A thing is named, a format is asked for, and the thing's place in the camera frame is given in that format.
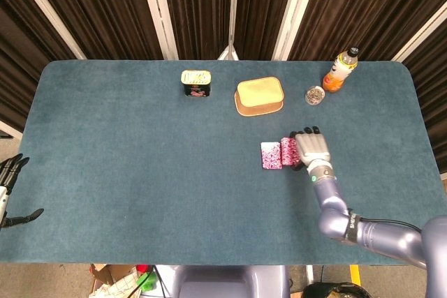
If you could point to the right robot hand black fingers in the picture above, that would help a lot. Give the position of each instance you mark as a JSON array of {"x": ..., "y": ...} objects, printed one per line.
[{"x": 314, "y": 149}]

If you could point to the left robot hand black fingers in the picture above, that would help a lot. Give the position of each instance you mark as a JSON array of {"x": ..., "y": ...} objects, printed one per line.
[{"x": 12, "y": 172}]

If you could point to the small clear glass jar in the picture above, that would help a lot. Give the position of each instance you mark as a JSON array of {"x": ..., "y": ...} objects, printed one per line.
[{"x": 315, "y": 95}]

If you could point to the yellow sponge block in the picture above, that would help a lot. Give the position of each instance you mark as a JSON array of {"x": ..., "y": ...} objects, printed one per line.
[{"x": 259, "y": 94}]

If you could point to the orange drink bottle black cap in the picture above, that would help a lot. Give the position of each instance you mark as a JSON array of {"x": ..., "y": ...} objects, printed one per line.
[{"x": 338, "y": 74}]

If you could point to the dark brown curtain panel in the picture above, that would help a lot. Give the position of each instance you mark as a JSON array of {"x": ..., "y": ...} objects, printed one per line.
[
  {"x": 21, "y": 50},
  {"x": 262, "y": 8},
  {"x": 433, "y": 95},
  {"x": 101, "y": 8},
  {"x": 366, "y": 5},
  {"x": 199, "y": 8}
]

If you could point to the white table leg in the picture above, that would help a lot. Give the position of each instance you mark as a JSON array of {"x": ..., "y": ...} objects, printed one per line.
[{"x": 309, "y": 273}]

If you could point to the black tin can yellow lid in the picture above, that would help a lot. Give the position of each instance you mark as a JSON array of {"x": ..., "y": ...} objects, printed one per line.
[{"x": 196, "y": 83}]

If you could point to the blue felt table cover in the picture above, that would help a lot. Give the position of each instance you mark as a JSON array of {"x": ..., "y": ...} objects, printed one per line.
[{"x": 157, "y": 179}]

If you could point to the cardboard box with paper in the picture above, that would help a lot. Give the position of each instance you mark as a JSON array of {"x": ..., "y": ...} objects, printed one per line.
[{"x": 111, "y": 282}]

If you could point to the lavender robot torso base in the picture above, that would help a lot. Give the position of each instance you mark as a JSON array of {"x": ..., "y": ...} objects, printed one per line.
[{"x": 230, "y": 282}]

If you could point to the thin white stand pole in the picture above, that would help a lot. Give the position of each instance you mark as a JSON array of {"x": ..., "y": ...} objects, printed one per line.
[{"x": 232, "y": 15}]

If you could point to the small red object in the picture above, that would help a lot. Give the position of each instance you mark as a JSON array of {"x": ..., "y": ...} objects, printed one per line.
[{"x": 141, "y": 268}]

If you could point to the green plastic object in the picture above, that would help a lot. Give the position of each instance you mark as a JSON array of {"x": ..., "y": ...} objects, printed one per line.
[{"x": 146, "y": 282}]

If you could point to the white frame post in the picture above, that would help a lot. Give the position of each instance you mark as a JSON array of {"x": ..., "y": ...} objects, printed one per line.
[
  {"x": 49, "y": 12},
  {"x": 419, "y": 36},
  {"x": 159, "y": 12},
  {"x": 295, "y": 12}
]

